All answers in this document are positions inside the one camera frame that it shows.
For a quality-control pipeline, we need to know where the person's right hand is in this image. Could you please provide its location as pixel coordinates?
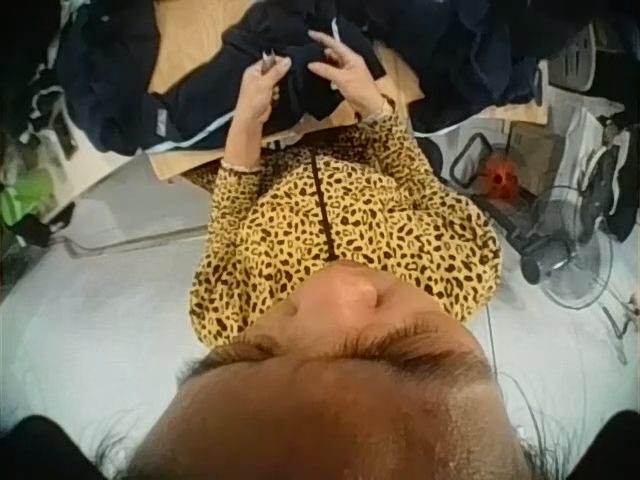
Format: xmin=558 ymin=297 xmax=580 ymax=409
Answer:
xmin=307 ymin=29 xmax=385 ymax=120

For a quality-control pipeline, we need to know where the person's left hand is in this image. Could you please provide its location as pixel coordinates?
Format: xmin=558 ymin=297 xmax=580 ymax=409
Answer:
xmin=238 ymin=55 xmax=293 ymax=124

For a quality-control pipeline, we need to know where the dark navy garment white piping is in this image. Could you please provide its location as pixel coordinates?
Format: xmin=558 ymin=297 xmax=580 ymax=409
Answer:
xmin=149 ymin=2 xmax=389 ymax=154

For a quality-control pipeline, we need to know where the heap of dark garments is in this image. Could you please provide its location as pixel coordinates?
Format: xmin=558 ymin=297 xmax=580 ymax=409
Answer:
xmin=54 ymin=0 xmax=169 ymax=154
xmin=372 ymin=0 xmax=556 ymax=135

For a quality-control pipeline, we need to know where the small red fan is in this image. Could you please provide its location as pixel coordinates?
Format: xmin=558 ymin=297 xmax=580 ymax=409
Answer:
xmin=474 ymin=149 xmax=527 ymax=202

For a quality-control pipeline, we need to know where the brown cardboard box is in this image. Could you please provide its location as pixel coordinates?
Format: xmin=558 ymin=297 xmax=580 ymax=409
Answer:
xmin=507 ymin=122 xmax=562 ymax=197

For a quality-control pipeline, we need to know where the white plastic stool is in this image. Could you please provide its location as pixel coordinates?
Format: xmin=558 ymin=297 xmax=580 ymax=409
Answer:
xmin=547 ymin=22 xmax=599 ymax=94

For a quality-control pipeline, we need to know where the clear plastic bag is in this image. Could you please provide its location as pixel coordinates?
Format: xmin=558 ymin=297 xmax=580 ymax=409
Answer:
xmin=557 ymin=107 xmax=627 ymax=201

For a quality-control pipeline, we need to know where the green cloth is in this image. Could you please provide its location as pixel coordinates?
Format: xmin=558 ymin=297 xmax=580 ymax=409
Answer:
xmin=0 ymin=168 xmax=54 ymax=232

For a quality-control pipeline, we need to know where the grey standing fan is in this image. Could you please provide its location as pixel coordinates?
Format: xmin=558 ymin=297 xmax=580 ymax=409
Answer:
xmin=519 ymin=184 xmax=616 ymax=312

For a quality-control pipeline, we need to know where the grey floor cable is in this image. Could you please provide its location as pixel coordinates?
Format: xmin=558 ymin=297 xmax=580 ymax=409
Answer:
xmin=62 ymin=230 xmax=211 ymax=260

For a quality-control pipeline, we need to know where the thin black cable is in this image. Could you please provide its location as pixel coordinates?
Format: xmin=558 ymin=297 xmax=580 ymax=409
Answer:
xmin=482 ymin=299 xmax=502 ymax=396

